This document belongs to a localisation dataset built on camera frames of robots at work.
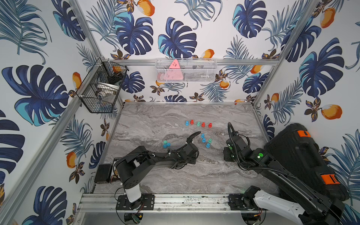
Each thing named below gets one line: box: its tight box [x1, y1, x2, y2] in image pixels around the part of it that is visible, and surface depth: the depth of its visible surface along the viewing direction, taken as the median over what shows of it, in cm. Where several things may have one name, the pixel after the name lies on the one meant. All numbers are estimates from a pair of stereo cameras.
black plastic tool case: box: [264, 122, 349, 202], surface depth 67 cm
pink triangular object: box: [165, 59, 184, 81], surface depth 92 cm
